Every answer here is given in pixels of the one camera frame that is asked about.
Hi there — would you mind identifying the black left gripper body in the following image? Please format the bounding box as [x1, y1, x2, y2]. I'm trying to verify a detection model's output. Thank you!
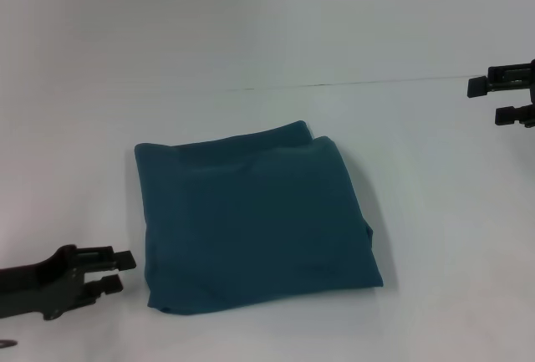
[0, 244, 91, 322]

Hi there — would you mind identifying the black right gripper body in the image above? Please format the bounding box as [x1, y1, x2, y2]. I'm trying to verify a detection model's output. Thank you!
[487, 59, 535, 129]

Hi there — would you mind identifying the teal blue t-shirt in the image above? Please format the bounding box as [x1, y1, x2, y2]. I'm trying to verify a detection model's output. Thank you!
[133, 119, 385, 313]

